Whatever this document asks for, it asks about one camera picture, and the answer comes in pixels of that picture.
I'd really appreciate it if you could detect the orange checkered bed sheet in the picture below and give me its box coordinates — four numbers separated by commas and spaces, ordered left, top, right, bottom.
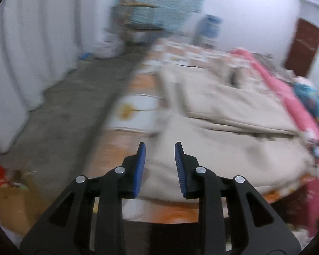
86, 38, 319, 224

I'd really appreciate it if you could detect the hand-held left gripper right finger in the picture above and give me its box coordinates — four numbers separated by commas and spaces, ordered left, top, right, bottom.
174, 141, 301, 254

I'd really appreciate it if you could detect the blue printed cloth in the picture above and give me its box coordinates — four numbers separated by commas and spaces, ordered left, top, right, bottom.
292, 81, 319, 128

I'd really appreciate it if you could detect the brown door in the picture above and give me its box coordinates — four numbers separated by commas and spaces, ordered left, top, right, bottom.
283, 17, 319, 79

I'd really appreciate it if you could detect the beige coat with black zipper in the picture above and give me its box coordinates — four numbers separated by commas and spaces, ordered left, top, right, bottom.
141, 58, 319, 201

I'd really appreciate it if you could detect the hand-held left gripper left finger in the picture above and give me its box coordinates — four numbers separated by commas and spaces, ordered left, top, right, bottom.
20, 142, 147, 254

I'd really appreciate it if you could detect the white plastic bag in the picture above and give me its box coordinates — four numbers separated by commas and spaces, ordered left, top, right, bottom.
94, 33, 126, 59

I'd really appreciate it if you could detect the light blue patterned wall cloth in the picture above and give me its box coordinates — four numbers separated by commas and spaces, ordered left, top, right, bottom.
114, 0, 207, 33

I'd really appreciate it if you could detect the blue water bottle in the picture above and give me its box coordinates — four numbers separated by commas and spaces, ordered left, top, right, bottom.
201, 14, 221, 39

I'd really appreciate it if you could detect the white curtain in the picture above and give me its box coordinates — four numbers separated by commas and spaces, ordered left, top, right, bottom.
0, 0, 118, 155

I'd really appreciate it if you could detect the wooden chair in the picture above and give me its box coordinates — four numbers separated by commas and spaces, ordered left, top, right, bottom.
111, 0, 166, 46

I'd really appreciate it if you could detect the cardboard box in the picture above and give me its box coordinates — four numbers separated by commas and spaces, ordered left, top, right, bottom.
0, 171, 51, 235

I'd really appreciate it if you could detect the pink blanket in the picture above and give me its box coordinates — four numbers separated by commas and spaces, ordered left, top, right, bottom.
229, 47, 319, 237

